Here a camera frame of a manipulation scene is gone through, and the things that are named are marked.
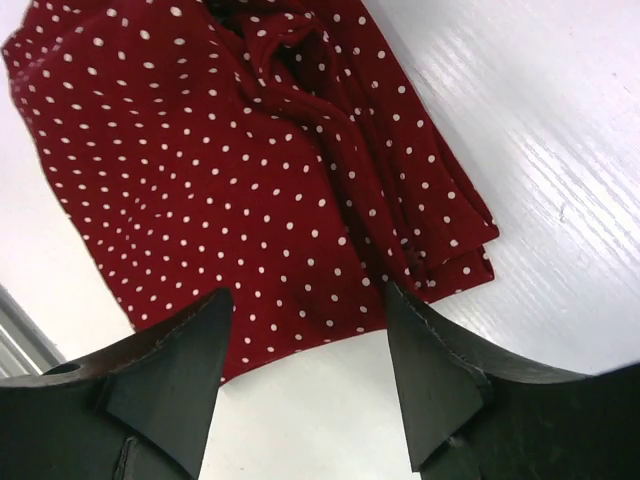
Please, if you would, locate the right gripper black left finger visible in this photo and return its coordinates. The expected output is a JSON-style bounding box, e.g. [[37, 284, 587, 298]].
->
[[1, 288, 233, 479]]

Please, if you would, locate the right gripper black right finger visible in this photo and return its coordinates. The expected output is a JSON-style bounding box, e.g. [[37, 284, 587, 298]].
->
[[385, 284, 639, 479]]

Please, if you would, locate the red polka dot skirt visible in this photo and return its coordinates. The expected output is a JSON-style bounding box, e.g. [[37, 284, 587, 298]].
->
[[2, 1, 499, 380]]

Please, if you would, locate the aluminium frame rail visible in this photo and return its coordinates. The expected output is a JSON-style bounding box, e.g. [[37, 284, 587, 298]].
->
[[0, 286, 66, 378]]

